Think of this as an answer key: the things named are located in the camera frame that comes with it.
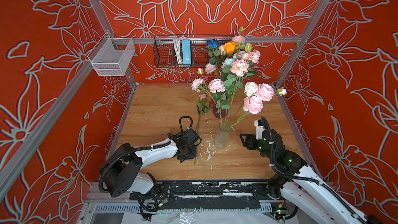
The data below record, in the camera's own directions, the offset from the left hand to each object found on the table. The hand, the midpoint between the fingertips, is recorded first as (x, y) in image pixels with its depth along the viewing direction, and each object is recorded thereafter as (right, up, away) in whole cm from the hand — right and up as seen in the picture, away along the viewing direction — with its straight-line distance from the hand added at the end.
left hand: (194, 155), depth 84 cm
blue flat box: (-5, +59, +5) cm, 59 cm away
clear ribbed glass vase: (+15, +13, -5) cm, 20 cm away
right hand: (+25, +13, -7) cm, 29 cm away
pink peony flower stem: (+9, +48, -3) cm, 49 cm away
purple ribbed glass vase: (+15, +21, +23) cm, 35 cm away
